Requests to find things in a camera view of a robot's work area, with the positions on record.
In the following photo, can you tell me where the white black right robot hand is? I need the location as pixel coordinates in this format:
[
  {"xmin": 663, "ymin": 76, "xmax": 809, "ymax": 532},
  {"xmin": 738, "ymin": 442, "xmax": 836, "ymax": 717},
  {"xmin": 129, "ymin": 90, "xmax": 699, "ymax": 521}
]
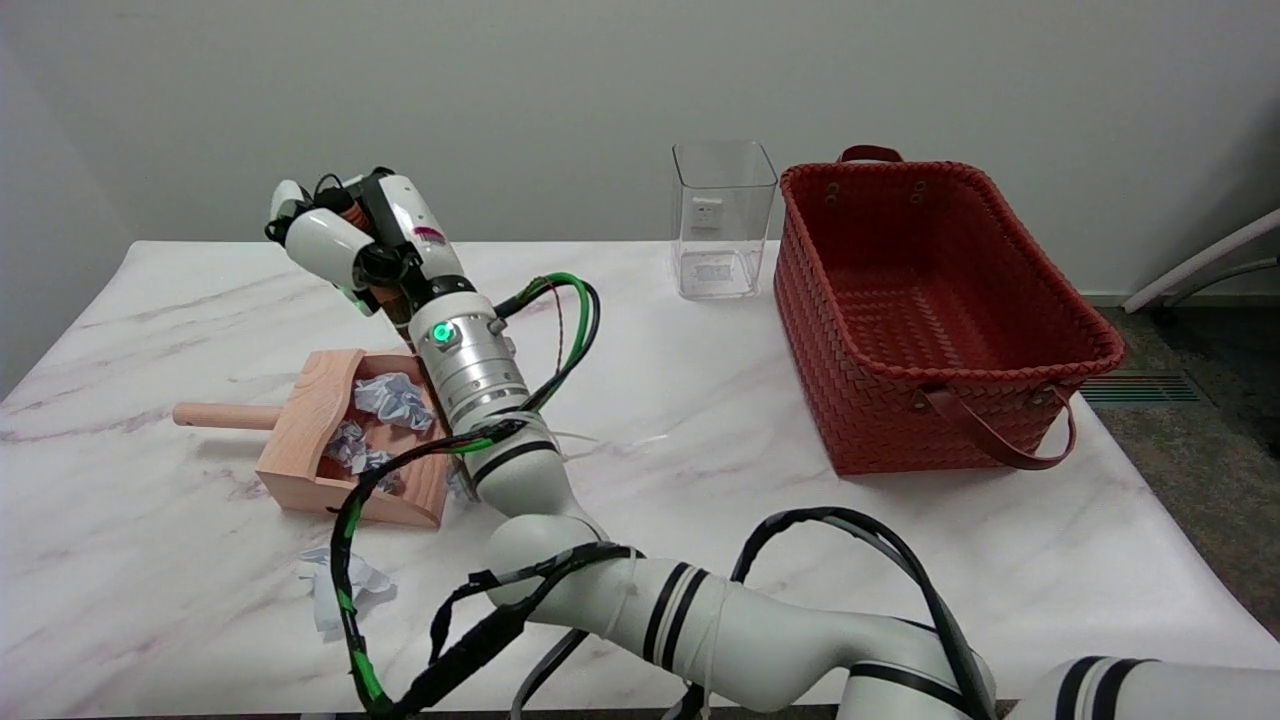
[{"xmin": 265, "ymin": 168, "xmax": 476, "ymax": 316}]

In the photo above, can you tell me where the brown straw hand broom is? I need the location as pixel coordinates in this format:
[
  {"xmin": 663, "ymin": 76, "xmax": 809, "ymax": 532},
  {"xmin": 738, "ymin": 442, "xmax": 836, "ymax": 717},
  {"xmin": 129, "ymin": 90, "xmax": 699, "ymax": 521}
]
[{"xmin": 335, "ymin": 195, "xmax": 461, "ymax": 441}]

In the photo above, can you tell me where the large paper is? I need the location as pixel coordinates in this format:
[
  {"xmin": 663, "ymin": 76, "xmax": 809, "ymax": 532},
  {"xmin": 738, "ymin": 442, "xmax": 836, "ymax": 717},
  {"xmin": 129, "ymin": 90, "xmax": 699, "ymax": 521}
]
[{"xmin": 298, "ymin": 547, "xmax": 396, "ymax": 633}]

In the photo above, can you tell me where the wooden dustpan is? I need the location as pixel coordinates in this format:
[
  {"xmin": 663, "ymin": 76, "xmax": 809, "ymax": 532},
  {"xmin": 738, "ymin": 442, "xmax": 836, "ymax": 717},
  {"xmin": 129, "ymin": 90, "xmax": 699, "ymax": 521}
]
[{"xmin": 172, "ymin": 349, "xmax": 473, "ymax": 529}]

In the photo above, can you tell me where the clear plastic container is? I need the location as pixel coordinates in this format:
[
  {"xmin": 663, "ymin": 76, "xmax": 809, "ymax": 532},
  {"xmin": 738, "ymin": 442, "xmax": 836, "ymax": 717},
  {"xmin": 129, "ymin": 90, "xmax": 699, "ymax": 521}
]
[{"xmin": 671, "ymin": 140, "xmax": 779, "ymax": 301}]

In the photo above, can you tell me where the red woven basket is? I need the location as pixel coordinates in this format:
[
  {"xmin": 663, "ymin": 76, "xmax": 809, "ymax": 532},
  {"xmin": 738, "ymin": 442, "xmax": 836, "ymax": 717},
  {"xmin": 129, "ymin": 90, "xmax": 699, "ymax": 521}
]
[{"xmin": 775, "ymin": 146, "xmax": 1126, "ymax": 477}]

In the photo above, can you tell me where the floor vent grille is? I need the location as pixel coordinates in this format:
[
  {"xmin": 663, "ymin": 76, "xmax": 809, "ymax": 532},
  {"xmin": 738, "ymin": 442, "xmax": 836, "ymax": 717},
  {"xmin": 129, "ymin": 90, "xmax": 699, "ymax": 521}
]
[{"xmin": 1078, "ymin": 372, "xmax": 1216, "ymax": 405}]

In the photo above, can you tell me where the thick white tube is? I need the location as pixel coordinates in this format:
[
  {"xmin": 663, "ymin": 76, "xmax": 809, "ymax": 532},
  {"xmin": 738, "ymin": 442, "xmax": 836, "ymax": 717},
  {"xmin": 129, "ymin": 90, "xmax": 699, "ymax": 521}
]
[{"xmin": 1122, "ymin": 208, "xmax": 1280, "ymax": 314}]

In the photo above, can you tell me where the thin grey tube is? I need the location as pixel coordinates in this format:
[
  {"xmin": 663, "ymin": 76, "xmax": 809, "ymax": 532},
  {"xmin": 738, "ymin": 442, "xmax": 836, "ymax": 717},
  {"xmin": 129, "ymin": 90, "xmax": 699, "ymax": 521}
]
[{"xmin": 1160, "ymin": 256, "xmax": 1280, "ymax": 306}]

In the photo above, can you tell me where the white cable tie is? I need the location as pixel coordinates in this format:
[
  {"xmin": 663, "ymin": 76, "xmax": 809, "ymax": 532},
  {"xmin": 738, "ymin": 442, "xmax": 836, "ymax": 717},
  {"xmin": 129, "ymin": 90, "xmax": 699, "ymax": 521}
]
[{"xmin": 555, "ymin": 430, "xmax": 673, "ymax": 453}]

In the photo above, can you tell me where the black green robot cable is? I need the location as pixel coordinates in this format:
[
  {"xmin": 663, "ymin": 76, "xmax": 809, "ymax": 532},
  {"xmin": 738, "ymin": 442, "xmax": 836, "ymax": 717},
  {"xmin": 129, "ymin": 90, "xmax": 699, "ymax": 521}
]
[{"xmin": 330, "ymin": 272, "xmax": 601, "ymax": 716}]

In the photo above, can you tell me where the black cable with blue plug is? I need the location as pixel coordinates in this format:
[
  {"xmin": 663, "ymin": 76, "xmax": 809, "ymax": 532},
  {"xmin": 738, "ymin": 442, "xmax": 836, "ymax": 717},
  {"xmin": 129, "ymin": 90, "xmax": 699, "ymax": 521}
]
[{"xmin": 395, "ymin": 507, "xmax": 1001, "ymax": 720}]

